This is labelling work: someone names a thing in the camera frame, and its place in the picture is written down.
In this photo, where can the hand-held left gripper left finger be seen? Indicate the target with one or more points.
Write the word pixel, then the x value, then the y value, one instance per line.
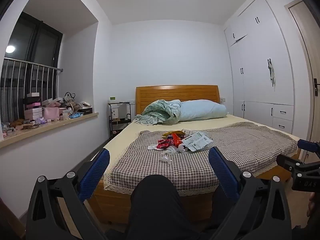
pixel 96 172

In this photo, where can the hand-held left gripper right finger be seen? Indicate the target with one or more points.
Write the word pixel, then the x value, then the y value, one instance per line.
pixel 222 175

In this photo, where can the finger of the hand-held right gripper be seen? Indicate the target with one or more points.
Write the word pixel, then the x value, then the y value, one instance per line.
pixel 306 145
pixel 287 162

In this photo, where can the white printed mailing bag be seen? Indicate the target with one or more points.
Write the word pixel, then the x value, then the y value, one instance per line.
pixel 197 141

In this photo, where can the orange red packet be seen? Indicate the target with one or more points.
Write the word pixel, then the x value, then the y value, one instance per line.
pixel 177 140

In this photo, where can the white tissue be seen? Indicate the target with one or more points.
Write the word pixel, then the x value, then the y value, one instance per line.
pixel 152 146

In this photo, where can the yellow snack wrapper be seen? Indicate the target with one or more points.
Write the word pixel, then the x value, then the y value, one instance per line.
pixel 176 132

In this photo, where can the red and white snack wrapper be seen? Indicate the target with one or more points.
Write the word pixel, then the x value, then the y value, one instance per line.
pixel 163 145

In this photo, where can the person's right hand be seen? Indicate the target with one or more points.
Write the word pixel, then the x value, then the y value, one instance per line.
pixel 314 205

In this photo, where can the black metal shelf cart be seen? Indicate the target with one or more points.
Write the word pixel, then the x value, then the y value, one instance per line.
pixel 110 125

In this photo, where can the pale yellow bed sheet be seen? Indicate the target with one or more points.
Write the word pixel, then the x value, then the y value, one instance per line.
pixel 127 132

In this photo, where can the brown checked blanket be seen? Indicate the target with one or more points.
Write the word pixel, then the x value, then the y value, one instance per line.
pixel 150 170

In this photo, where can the small clear plastic wrapper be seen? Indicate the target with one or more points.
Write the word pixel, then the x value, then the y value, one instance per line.
pixel 165 159

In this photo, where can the black flat box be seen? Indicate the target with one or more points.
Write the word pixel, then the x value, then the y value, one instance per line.
pixel 86 110

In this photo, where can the person's black trouser leg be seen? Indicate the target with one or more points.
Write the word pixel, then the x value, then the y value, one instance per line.
pixel 152 205

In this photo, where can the light blue pillow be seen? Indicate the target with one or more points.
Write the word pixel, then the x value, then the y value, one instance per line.
pixel 205 110

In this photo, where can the pink pouch bag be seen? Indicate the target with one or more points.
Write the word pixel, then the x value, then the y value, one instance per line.
pixel 51 113

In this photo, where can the white built-in wardrobe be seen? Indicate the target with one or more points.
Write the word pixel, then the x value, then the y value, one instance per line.
pixel 257 80

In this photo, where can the green floral quilt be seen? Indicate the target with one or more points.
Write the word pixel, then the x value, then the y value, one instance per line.
pixel 160 112

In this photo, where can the light wooden door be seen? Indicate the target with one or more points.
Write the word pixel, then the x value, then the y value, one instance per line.
pixel 305 55

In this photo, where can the stack of small boxes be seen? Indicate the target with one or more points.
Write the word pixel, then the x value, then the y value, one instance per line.
pixel 33 107

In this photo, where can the metal window railing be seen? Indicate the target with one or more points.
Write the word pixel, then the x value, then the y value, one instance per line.
pixel 32 64

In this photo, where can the dark framed window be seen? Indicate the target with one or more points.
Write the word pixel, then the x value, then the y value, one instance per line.
pixel 37 42

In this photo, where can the white wall socket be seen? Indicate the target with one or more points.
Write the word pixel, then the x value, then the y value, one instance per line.
pixel 223 100

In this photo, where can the wooden bed frame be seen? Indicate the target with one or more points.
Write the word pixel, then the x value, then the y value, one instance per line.
pixel 175 95

